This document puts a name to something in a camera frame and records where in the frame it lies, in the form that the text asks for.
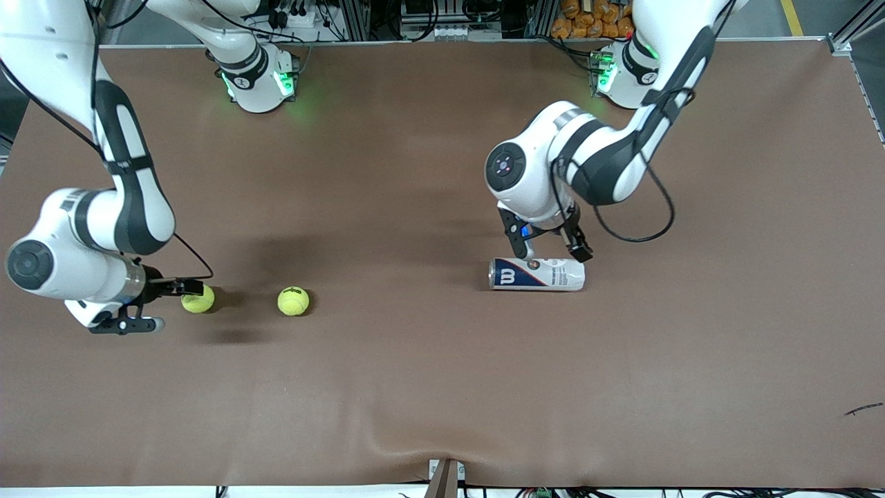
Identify yellow tennis ball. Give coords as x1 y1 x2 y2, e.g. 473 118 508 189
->
181 284 216 314
277 286 310 317

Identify white blue tennis ball can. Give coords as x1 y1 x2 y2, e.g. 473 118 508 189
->
488 257 586 292

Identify brown table mat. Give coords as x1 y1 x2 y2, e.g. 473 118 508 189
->
0 38 885 488

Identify orange packet pile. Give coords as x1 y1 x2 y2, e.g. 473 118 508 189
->
551 0 633 39

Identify white terminal block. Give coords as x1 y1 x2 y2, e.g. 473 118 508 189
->
401 24 474 40

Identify white power strip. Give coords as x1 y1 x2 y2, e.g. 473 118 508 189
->
266 8 326 28

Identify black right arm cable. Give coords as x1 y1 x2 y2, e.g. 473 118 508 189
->
0 0 215 284

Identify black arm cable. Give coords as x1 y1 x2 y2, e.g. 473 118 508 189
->
553 0 677 244
0 0 215 284

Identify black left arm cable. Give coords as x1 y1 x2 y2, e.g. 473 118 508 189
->
553 0 677 244

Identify aluminium frame post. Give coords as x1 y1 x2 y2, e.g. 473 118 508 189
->
529 0 554 39
339 0 371 41

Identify brown pole with bracket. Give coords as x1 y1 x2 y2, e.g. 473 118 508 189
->
427 458 466 498

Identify aluminium rail with corner bracket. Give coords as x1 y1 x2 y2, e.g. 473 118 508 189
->
826 0 885 146

